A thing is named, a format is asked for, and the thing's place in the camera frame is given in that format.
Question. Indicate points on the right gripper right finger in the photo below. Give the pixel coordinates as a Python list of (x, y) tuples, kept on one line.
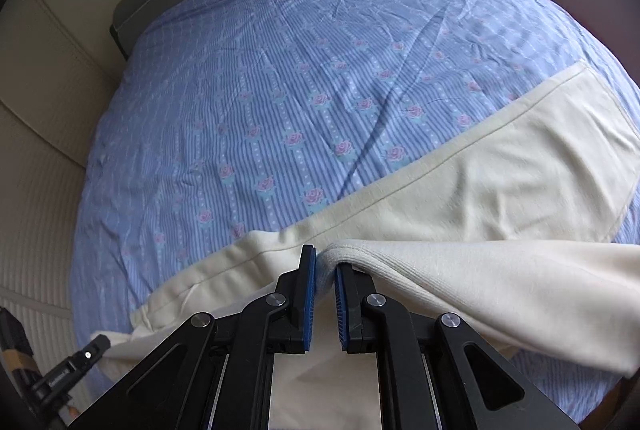
[(351, 288)]

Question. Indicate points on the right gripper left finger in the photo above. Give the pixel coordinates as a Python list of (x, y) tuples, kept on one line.
[(291, 330)]

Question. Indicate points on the cream white pants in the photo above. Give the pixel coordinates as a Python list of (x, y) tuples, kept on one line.
[(515, 225)]

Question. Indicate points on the cream ribbed wardrobe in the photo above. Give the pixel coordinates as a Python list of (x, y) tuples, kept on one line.
[(52, 96)]

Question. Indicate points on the black bag with rope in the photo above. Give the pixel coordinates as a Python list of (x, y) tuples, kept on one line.
[(17, 354)]

